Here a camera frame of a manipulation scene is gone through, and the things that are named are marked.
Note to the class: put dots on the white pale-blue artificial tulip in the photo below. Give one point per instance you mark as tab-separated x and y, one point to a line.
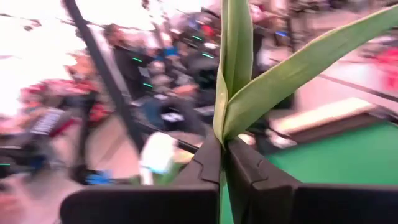
158	152

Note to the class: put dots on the pale table border rail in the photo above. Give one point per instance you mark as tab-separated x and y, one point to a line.
320	115

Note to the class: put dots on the black frame pole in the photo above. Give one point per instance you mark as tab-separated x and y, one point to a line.
105	74

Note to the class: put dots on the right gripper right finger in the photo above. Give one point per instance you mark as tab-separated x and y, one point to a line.
280	202

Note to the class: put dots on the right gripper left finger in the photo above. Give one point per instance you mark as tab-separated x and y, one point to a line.
155	202

